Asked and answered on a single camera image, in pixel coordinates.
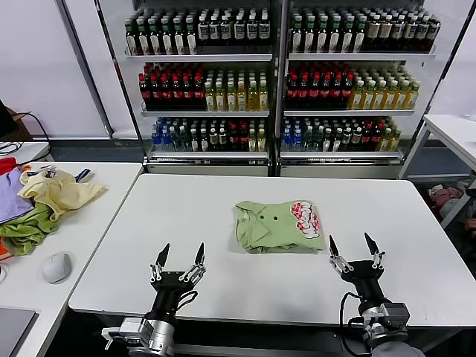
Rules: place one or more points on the small green bottle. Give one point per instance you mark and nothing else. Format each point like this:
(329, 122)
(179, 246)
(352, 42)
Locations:
(308, 141)
(184, 141)
(175, 141)
(318, 141)

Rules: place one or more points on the light green polo shirt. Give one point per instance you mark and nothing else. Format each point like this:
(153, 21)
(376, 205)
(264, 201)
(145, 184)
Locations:
(271, 227)

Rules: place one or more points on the small dark blue object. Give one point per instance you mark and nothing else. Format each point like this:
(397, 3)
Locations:
(85, 174)

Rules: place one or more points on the brown cardboard box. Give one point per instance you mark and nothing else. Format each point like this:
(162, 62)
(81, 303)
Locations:
(21, 128)

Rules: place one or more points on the white drinks shelf unit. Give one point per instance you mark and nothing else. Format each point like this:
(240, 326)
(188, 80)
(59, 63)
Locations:
(201, 57)
(360, 56)

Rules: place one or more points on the white table with legs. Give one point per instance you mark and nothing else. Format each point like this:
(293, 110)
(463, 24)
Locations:
(446, 128)

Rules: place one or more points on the red garment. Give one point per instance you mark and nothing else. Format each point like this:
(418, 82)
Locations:
(6, 164)

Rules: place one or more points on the person's hand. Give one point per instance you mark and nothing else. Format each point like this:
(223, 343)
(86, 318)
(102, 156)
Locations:
(471, 227)

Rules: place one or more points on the small blue water bottle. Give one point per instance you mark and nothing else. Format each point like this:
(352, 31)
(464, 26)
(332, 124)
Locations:
(296, 141)
(156, 141)
(166, 141)
(286, 141)

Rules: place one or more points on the pink crumpled garment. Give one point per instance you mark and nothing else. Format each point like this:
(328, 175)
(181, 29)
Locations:
(448, 194)

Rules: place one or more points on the white-labelled dark drink bottle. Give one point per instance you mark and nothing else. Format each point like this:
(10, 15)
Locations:
(251, 31)
(239, 31)
(227, 31)
(203, 31)
(264, 31)
(215, 31)

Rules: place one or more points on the black box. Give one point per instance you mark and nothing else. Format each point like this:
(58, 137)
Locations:
(4, 121)

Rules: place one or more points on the small yellow juice bottle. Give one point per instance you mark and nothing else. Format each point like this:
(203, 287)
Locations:
(394, 141)
(253, 141)
(385, 141)
(262, 141)

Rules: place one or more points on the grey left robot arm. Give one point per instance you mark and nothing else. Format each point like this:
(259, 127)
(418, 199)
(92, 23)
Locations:
(160, 334)

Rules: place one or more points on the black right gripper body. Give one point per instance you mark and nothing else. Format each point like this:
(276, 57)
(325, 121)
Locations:
(366, 282)

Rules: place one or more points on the green-capped brown tea bottle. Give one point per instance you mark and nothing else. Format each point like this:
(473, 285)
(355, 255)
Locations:
(167, 41)
(191, 41)
(309, 39)
(179, 41)
(131, 41)
(321, 39)
(334, 39)
(359, 39)
(154, 41)
(347, 39)
(143, 41)
(296, 39)

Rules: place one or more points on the pale grey crumpled garment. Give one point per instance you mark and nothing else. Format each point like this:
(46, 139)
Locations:
(451, 208)

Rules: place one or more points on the small dark white-capped bottle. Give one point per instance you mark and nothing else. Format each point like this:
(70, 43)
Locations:
(327, 141)
(356, 141)
(222, 141)
(347, 141)
(204, 141)
(193, 141)
(213, 141)
(337, 141)

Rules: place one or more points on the purple garment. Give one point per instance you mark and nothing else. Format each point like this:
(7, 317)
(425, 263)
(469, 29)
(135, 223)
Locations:
(11, 197)

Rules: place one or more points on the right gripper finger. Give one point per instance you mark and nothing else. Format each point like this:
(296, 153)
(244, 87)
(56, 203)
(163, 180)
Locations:
(377, 256)
(339, 262)

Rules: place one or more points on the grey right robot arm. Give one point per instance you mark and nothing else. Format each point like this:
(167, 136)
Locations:
(390, 349)

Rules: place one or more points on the olive green crumpled garment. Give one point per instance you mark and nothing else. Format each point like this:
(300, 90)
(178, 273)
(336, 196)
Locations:
(26, 230)

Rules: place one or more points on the small red-capped cola bottle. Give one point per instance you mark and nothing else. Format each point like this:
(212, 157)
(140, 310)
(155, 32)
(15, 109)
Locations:
(233, 141)
(243, 141)
(376, 141)
(366, 141)

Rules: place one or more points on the grey laptop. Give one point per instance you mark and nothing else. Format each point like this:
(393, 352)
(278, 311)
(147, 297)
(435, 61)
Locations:
(15, 331)

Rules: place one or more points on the orange item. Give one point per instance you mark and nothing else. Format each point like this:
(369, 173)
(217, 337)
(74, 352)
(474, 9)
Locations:
(3, 251)

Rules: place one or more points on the pale yellow shirt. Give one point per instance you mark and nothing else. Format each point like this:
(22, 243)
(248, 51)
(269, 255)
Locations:
(67, 191)

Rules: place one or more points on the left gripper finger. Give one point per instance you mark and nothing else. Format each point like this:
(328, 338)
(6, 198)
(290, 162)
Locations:
(160, 267)
(197, 269)

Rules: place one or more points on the tan-labelled dark drink bottle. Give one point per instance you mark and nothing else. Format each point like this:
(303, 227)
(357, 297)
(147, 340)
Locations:
(422, 29)
(398, 29)
(373, 29)
(410, 29)
(434, 29)
(385, 29)

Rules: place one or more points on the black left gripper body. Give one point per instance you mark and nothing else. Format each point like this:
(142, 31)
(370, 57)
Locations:
(169, 294)

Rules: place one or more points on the grey computer mouse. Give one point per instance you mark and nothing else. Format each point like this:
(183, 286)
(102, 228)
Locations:
(56, 267)

